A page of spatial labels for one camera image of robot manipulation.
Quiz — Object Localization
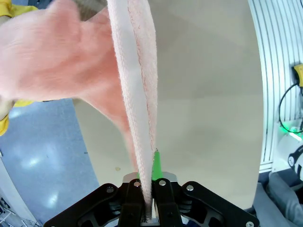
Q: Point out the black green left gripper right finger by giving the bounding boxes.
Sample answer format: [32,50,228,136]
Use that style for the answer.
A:
[151,148,260,227]

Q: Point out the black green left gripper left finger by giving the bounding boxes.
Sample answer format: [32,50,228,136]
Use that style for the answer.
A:
[44,172,145,227]

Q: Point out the pink terry towel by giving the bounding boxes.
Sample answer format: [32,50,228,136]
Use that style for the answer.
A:
[0,0,159,224]

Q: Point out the person's right forearm yellow sleeve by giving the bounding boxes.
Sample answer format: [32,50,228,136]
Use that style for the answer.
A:
[0,98,35,137]

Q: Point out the person's left forearm yellow sleeve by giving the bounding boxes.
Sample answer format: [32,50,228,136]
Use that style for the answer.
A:
[0,0,39,18]

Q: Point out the person's right hand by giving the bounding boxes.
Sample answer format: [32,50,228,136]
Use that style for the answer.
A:
[0,96,14,120]

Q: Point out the grey fabric cover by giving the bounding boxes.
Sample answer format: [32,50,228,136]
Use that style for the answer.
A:
[252,172,303,227]

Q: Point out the black cable loop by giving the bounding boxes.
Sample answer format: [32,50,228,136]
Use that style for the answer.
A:
[278,82,303,132]

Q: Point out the aluminium profile frame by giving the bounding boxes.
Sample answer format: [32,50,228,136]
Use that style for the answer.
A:
[247,0,303,172]

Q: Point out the yellow box on frame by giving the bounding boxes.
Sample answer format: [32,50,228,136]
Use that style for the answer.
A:
[293,63,303,88]

